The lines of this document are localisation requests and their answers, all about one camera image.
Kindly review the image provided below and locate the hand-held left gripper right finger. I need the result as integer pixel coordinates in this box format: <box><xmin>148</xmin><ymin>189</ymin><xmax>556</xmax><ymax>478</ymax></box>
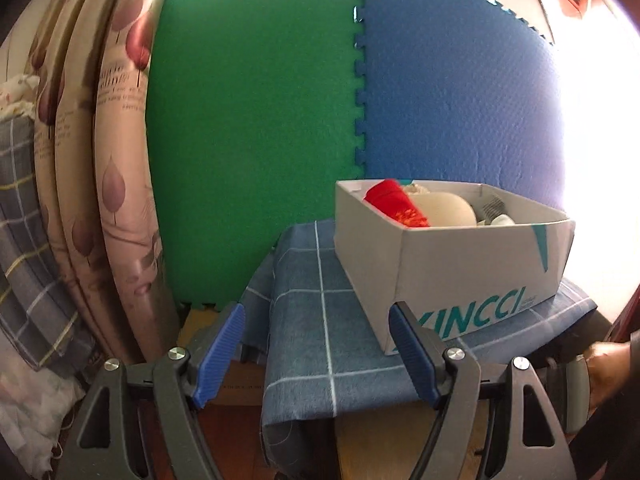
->
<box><xmin>387</xmin><ymin>301</ymin><xmax>576</xmax><ymax>480</ymax></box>

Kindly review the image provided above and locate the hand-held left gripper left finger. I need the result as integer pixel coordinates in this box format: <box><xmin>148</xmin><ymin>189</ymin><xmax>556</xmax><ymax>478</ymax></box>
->
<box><xmin>57</xmin><ymin>301</ymin><xmax>247</xmax><ymax>480</ymax></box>

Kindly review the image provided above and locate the white shoe box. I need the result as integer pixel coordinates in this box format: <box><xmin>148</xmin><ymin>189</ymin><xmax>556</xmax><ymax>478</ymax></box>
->
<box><xmin>333</xmin><ymin>178</ymin><xmax>576</xmax><ymax>356</ymax></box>

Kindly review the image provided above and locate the beige underwear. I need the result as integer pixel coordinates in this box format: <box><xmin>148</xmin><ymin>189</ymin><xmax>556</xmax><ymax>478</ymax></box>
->
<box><xmin>410</xmin><ymin>191</ymin><xmax>478</xmax><ymax>228</ymax></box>

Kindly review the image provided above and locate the red sock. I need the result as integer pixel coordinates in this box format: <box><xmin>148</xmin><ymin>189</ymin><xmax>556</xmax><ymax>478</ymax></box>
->
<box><xmin>363</xmin><ymin>178</ymin><xmax>432</xmax><ymax>229</ymax></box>

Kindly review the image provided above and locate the grey sock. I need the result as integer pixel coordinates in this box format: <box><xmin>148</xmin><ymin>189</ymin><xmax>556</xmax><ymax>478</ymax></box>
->
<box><xmin>472</xmin><ymin>195</ymin><xmax>516</xmax><ymax>228</ymax></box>

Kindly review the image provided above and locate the person's right hand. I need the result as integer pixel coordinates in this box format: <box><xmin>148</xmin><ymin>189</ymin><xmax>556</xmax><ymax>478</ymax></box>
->
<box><xmin>582</xmin><ymin>342</ymin><xmax>633</xmax><ymax>411</ymax></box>

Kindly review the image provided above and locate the blue checked cloth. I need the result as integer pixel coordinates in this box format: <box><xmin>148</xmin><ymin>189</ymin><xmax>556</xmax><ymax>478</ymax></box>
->
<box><xmin>242</xmin><ymin>219</ymin><xmax>598</xmax><ymax>480</ymax></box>

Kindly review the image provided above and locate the floral beige curtain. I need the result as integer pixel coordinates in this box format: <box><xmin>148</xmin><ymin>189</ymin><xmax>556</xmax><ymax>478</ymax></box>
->
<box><xmin>25</xmin><ymin>0</ymin><xmax>181</xmax><ymax>366</ymax></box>

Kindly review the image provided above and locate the white leaf-print cloth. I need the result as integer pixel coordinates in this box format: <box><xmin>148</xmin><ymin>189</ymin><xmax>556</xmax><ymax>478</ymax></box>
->
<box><xmin>0</xmin><ymin>355</ymin><xmax>88</xmax><ymax>480</ymax></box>

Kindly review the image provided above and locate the grey plaid blanket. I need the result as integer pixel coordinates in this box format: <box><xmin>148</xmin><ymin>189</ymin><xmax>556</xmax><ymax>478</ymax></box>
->
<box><xmin>0</xmin><ymin>115</ymin><xmax>96</xmax><ymax>371</ymax></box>

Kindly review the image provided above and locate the green foam mat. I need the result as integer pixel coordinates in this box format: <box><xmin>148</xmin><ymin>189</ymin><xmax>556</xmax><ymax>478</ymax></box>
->
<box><xmin>145</xmin><ymin>0</ymin><xmax>371</xmax><ymax>311</ymax></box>

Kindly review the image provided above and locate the blue foam mat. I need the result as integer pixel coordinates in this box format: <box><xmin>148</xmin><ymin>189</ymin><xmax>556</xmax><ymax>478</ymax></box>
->
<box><xmin>352</xmin><ymin>0</ymin><xmax>568</xmax><ymax>206</ymax></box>

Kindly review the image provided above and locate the cream ruffled cloth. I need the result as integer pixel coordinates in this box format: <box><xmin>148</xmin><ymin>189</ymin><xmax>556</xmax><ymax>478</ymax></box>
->
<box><xmin>0</xmin><ymin>74</ymin><xmax>40</xmax><ymax>121</ymax></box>

